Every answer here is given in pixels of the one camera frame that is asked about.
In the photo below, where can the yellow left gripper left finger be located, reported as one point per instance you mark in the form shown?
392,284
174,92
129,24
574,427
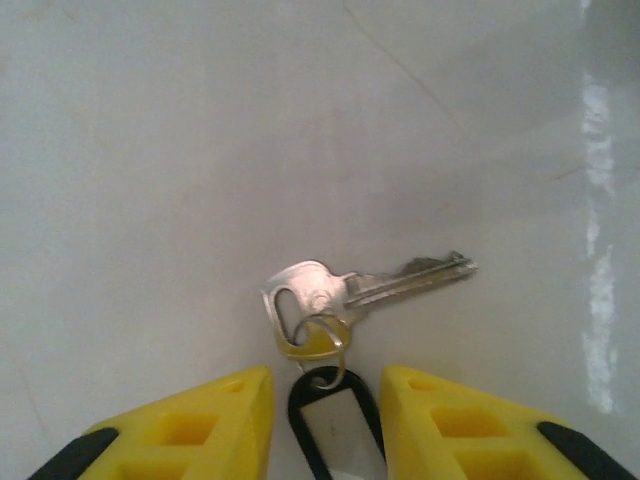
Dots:
200,430

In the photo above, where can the black plastic key tag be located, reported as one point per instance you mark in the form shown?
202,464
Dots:
340,430

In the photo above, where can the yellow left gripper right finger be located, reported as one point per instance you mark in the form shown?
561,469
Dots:
450,430

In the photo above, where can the silver key rounded head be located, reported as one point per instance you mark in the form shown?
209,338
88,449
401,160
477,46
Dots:
310,285

